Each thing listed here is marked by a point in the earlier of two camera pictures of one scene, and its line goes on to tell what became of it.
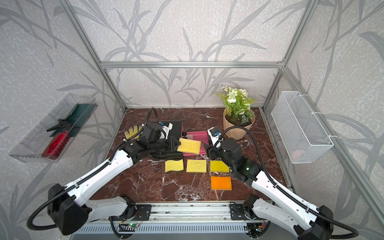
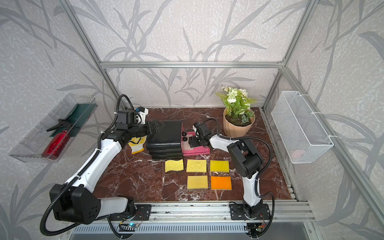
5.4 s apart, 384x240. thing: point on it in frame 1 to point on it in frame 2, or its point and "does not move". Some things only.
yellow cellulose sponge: (196, 166) does not move
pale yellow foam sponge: (190, 146) to (197, 182)
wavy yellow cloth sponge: (174, 165) does not move
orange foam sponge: (221, 183) does not move
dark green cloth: (79, 116) does not move
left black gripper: (171, 146) to (154, 129)
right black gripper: (211, 150) to (192, 141)
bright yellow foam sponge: (218, 166) does not move
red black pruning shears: (57, 144) does not move
